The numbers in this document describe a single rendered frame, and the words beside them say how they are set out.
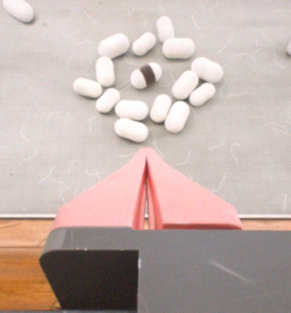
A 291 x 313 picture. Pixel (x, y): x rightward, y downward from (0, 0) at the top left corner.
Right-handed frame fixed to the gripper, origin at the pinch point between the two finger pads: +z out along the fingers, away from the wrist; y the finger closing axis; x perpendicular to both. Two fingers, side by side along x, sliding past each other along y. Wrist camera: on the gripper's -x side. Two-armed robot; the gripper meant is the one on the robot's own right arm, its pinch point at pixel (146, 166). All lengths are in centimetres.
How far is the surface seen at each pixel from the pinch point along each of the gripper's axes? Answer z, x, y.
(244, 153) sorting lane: 10.6, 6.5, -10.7
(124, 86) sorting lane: 16.9, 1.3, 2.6
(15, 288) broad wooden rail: -0.6, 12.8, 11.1
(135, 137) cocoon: 10.5, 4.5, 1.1
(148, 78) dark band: 15.7, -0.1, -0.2
